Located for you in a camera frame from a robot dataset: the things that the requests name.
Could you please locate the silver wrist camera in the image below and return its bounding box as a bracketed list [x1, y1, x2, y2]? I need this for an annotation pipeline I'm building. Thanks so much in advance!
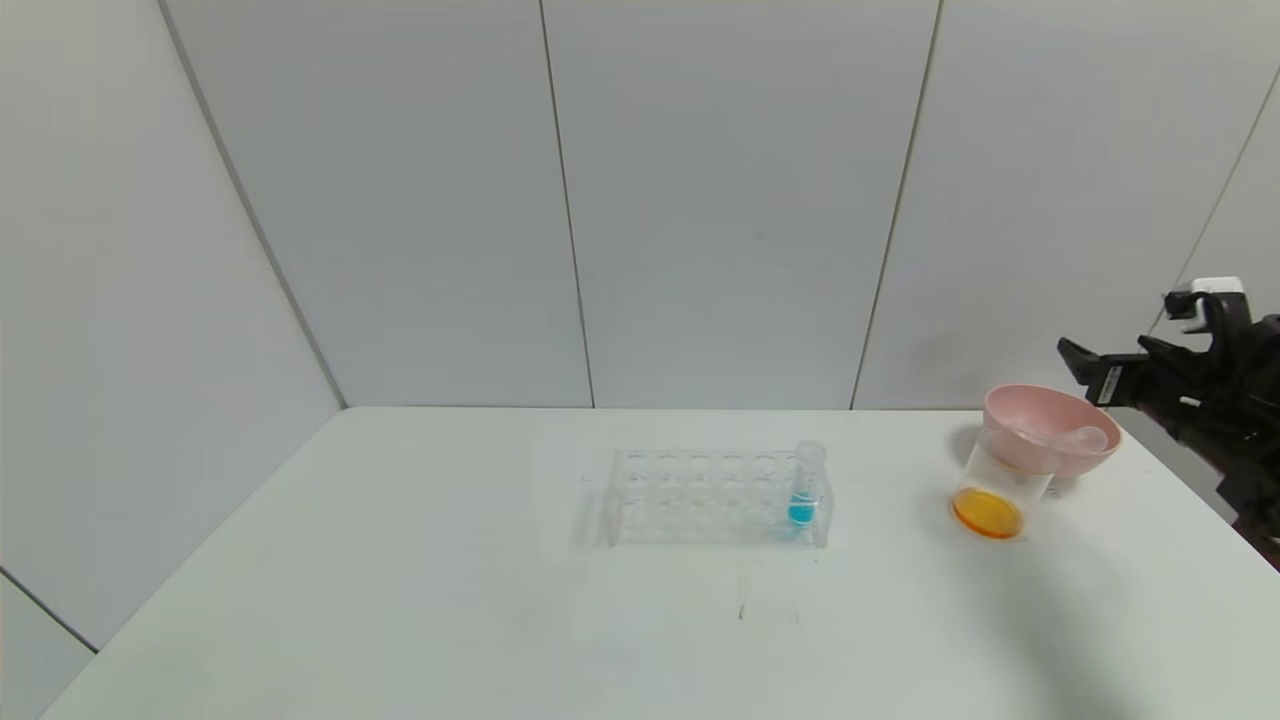
[1163, 278, 1248, 323]

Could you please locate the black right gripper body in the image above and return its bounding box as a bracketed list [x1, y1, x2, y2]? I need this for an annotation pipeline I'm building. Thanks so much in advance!
[1085, 353, 1213, 433]

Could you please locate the test tube with blue pigment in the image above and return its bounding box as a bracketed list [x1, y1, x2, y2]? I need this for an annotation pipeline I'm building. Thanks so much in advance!
[788, 442, 827, 529]

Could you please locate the pink bowl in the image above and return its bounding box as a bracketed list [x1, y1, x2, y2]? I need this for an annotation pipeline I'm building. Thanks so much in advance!
[983, 385, 1122, 479]

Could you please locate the test tube with yellow pigment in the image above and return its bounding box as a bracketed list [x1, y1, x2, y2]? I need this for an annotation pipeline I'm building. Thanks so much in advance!
[1045, 426, 1109, 455]

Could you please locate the clear glass beaker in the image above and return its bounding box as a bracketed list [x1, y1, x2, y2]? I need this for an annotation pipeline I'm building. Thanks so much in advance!
[950, 428, 1054, 542]

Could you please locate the clear plastic test tube rack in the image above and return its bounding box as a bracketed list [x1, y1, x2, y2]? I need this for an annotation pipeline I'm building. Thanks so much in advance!
[603, 447, 833, 549]

